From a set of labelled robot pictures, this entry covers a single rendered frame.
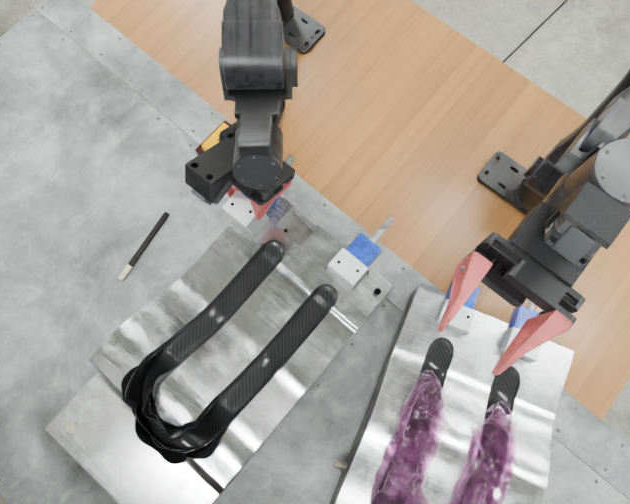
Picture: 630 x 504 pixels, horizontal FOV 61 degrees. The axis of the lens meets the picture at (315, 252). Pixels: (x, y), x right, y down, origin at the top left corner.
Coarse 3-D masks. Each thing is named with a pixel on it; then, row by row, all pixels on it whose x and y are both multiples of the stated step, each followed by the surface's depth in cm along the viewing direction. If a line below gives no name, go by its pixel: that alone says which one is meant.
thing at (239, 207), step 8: (288, 160) 83; (240, 192) 81; (232, 200) 80; (240, 200) 80; (248, 200) 80; (224, 208) 80; (232, 208) 80; (240, 208) 80; (248, 208) 80; (232, 216) 81; (240, 216) 80; (248, 216) 80; (264, 216) 82; (248, 224) 79; (256, 224) 82; (264, 224) 85; (256, 232) 84
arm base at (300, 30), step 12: (288, 0) 100; (288, 12) 103; (300, 12) 105; (288, 24) 105; (300, 24) 105; (312, 24) 105; (288, 36) 104; (300, 36) 104; (312, 36) 104; (300, 48) 103
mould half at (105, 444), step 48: (240, 240) 85; (288, 240) 85; (336, 240) 85; (192, 288) 83; (288, 288) 83; (336, 288) 83; (384, 288) 83; (144, 336) 77; (240, 336) 81; (336, 336) 81; (96, 384) 82; (192, 384) 75; (288, 384) 79; (48, 432) 80; (96, 432) 80; (240, 432) 74; (96, 480) 78; (144, 480) 78; (192, 480) 78
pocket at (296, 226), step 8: (288, 216) 88; (296, 216) 88; (304, 216) 87; (280, 224) 88; (288, 224) 88; (296, 224) 88; (304, 224) 88; (312, 224) 87; (288, 232) 88; (296, 232) 88; (304, 232) 88; (312, 232) 88; (296, 240) 88; (304, 240) 88
